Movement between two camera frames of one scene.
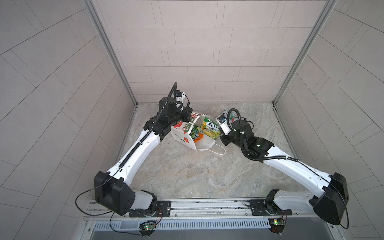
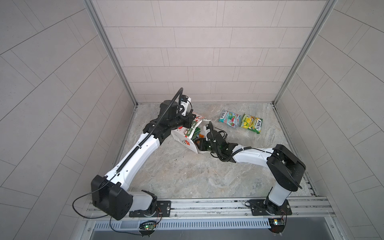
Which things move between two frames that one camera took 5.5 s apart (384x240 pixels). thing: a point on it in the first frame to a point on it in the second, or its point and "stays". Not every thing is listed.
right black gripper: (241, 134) to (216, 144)
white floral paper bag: (181, 132) stays
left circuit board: (147, 226) stays
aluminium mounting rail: (313, 208) stays
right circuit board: (277, 225) stays
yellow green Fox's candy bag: (210, 128) to (252, 123)
